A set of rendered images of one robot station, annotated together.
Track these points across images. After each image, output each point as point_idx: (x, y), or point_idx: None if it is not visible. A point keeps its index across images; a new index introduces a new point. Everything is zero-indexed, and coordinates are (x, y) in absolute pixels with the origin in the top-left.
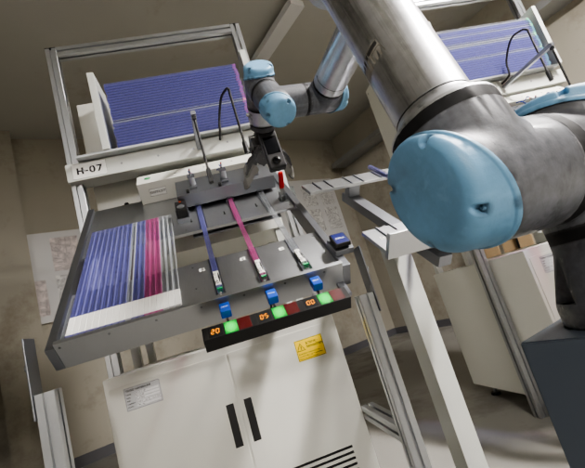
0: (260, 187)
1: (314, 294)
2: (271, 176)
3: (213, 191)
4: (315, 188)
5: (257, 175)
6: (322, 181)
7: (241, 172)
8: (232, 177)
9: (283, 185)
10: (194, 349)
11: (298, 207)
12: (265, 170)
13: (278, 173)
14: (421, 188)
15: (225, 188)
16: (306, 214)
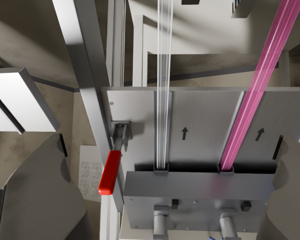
0: (157, 177)
1: (120, 4)
2: (129, 193)
3: (264, 193)
4: (6, 98)
5: (156, 206)
6: None
7: (181, 221)
8: (206, 214)
9: (109, 155)
10: (254, 38)
11: (88, 70)
12: (136, 213)
13: (113, 191)
14: None
15: (236, 192)
16: (65, 15)
